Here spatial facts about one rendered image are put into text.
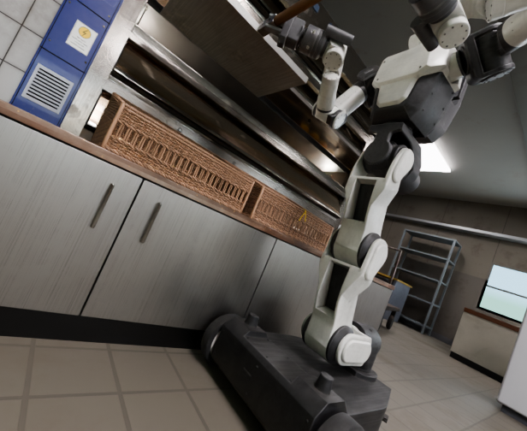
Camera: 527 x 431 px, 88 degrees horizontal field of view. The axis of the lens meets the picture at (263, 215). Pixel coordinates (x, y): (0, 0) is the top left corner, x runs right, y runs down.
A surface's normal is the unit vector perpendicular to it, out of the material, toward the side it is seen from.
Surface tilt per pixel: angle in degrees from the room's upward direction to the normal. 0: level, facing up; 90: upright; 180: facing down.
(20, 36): 90
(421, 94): 98
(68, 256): 90
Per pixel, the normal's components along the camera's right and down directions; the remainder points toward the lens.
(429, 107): 0.46, 0.33
